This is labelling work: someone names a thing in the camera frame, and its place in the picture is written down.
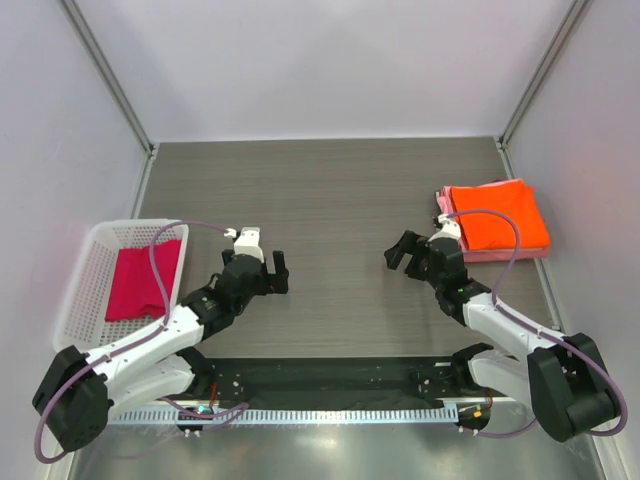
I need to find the magenta t shirt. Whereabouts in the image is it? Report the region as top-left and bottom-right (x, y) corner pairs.
(105, 240), (181, 322)

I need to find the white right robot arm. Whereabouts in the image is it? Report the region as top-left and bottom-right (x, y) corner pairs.
(384, 231), (628, 442)

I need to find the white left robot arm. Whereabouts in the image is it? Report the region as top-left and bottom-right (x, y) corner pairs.
(32, 250), (289, 463)

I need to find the orange folded t shirt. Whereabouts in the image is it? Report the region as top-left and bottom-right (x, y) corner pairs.
(450, 180), (551, 251)

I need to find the pink folded t shirt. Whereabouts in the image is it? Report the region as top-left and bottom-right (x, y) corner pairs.
(436, 179), (551, 263)

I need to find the white plastic perforated basket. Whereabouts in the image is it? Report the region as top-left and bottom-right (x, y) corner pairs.
(52, 219), (189, 352)

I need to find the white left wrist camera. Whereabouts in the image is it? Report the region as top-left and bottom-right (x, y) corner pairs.
(223, 227), (264, 263)

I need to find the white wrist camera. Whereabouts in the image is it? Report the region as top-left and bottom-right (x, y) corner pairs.
(223, 227), (264, 263)
(429, 214), (462, 242)

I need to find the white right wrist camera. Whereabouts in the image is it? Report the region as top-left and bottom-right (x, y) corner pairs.
(429, 214), (462, 242)

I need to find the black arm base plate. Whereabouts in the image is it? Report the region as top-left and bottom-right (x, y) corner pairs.
(193, 356), (489, 411)

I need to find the right aluminium frame post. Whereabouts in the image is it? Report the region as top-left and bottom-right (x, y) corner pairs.
(496, 0), (592, 151)

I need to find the aluminium frame post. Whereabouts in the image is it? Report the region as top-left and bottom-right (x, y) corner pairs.
(496, 0), (592, 151)
(58, 0), (154, 157)

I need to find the white slotted cable duct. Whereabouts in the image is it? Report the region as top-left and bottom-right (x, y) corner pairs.
(110, 404), (459, 427)

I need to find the left aluminium frame post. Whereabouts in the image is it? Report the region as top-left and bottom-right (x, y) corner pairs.
(58, 0), (154, 157)

